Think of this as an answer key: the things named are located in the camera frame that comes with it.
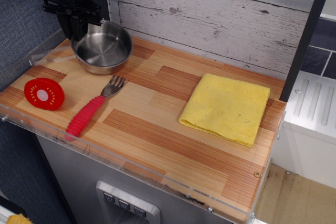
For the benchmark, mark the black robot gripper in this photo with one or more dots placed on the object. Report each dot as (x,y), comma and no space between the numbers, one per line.
(79,12)

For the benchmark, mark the stainless steel saucepan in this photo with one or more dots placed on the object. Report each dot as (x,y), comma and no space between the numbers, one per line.
(103,49)

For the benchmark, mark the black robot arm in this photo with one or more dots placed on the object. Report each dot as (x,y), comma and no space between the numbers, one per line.
(74,16)

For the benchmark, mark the clear acrylic left guard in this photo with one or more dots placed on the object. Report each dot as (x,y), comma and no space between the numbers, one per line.
(18,51)

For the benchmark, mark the clear acrylic guard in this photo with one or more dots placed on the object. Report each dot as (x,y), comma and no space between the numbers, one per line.
(18,51)
(209,203)

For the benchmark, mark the red toy tomato slice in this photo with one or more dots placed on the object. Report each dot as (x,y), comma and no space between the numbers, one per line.
(44,93)

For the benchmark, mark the clear acrylic front guard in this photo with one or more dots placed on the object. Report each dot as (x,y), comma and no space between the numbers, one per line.
(209,203)

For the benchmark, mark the grey toy fridge cabinet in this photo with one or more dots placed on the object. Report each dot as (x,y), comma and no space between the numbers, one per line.
(77,172)

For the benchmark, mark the yellow folded cloth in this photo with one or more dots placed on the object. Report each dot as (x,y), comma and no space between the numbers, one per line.
(228,108)

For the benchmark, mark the silver dispenser button panel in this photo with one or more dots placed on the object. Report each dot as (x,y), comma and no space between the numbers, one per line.
(120,206)

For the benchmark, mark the yellow object bottom left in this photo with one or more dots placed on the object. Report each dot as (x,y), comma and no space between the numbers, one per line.
(18,219)

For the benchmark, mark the white ribbed box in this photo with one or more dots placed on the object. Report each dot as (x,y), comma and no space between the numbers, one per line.
(306,139)

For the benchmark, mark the red handled metal fork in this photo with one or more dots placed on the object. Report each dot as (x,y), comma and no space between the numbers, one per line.
(83,117)

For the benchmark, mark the dark right upright post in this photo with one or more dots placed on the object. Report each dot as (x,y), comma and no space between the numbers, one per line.
(308,31)

